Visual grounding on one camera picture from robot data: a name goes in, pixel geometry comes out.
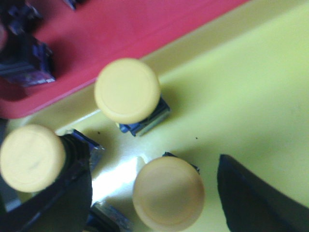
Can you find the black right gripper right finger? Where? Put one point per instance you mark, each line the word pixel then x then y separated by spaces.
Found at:
pixel 252 205

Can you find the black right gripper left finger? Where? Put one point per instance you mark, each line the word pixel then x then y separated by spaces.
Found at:
pixel 63 206

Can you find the yellow plastic tray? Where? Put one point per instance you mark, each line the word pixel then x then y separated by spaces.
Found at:
pixel 238 85

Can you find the red plastic tray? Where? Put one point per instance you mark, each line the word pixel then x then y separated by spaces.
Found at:
pixel 84 40

